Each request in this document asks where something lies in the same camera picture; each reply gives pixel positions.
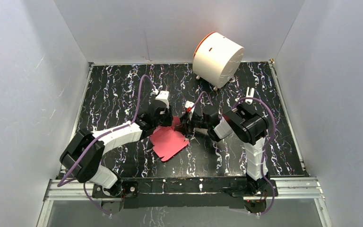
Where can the white cylindrical container orange rim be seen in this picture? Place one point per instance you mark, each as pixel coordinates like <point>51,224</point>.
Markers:
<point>216,59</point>

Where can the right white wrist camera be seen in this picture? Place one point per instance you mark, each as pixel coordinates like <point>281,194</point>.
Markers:
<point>189,108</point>

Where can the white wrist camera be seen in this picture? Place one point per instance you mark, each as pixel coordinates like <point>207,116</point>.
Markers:
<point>189,108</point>
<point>164,97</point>

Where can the pink paper box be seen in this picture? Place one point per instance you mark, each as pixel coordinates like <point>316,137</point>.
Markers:
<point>167,142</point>

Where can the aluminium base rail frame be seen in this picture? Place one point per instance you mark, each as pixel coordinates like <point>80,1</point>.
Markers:
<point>190,192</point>

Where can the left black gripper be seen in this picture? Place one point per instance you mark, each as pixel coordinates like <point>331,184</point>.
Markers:
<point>165,117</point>

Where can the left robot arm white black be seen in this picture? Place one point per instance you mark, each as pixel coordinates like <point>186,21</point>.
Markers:
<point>84,153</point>

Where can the small white plastic clip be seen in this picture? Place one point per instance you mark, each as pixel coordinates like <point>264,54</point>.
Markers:
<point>250,93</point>

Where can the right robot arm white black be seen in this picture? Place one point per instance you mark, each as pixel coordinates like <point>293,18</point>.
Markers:
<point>243,121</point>

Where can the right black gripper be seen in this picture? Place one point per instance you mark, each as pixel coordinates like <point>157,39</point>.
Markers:
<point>185,123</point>

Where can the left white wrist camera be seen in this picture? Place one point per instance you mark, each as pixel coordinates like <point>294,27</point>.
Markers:
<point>164,97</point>

